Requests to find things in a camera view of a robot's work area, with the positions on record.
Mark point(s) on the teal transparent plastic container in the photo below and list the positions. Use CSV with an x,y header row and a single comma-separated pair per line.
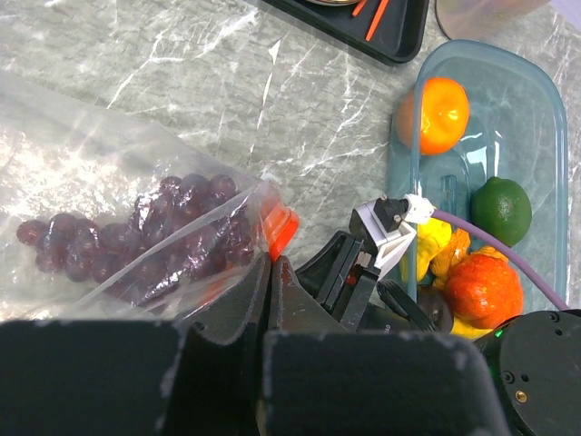
x,y
516,130

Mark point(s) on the golden ginger root toy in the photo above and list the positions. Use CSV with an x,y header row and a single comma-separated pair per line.
x,y
453,254

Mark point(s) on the clear zip top bag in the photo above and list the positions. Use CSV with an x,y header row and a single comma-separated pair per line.
x,y
104,216

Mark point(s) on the red grape bunch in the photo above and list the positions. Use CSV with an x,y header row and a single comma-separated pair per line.
x,y
86,252

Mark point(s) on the yellow lumpy food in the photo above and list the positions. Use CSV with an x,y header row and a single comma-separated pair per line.
x,y
432,238

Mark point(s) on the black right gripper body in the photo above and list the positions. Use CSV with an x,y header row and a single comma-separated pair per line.
x,y
355,296

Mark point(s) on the yellow banana toy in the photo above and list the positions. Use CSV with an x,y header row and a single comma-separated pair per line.
x,y
465,330

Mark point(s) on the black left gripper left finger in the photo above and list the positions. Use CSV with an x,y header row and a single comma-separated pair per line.
x,y
197,375

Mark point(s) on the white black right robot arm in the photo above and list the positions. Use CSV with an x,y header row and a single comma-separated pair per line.
x,y
534,359

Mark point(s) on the orange fruit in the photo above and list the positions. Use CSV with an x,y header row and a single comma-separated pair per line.
x,y
444,116

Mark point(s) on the black serving tray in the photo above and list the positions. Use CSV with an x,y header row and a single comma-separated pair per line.
x,y
396,41

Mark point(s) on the beige mug purple inside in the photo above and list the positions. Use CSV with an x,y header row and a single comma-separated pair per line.
x,y
475,20

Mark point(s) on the green lime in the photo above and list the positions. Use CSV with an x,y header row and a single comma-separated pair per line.
x,y
501,207

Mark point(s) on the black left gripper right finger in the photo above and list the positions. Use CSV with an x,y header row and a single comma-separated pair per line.
x,y
320,379

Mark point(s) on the orange pumpkin toy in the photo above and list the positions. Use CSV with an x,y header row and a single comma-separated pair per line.
x,y
484,291

